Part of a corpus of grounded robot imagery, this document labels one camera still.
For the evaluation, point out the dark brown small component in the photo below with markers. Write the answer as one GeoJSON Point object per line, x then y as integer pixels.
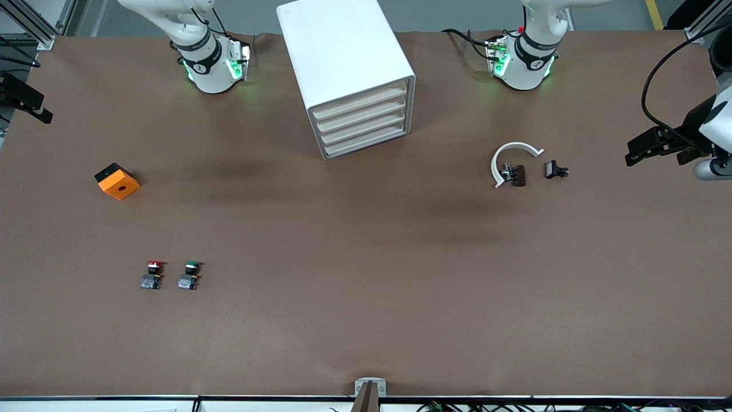
{"type": "Point", "coordinates": [519, 175]}

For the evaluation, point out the green push button switch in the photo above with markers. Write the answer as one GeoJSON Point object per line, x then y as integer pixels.
{"type": "Point", "coordinates": [187, 280]}

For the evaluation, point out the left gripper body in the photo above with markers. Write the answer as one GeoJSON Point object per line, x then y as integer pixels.
{"type": "Point", "coordinates": [692, 123]}

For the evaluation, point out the white table edge rail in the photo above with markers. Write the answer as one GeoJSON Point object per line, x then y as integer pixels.
{"type": "Point", "coordinates": [257, 406]}

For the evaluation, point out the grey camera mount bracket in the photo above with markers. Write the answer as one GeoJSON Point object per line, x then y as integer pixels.
{"type": "Point", "coordinates": [370, 395]}

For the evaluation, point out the aluminium frame post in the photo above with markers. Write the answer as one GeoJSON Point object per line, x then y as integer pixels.
{"type": "Point", "coordinates": [695, 34]}
{"type": "Point", "coordinates": [34, 26]}

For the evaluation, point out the small black switch component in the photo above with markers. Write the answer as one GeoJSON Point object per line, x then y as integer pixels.
{"type": "Point", "coordinates": [552, 169]}

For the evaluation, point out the red push button switch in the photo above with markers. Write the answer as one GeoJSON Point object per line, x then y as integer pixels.
{"type": "Point", "coordinates": [151, 280]}

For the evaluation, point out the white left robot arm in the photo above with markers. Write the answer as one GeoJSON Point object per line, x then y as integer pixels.
{"type": "Point", "coordinates": [523, 68]}

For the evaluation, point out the orange and black button box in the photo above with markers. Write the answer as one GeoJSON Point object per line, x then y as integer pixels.
{"type": "Point", "coordinates": [120, 186]}

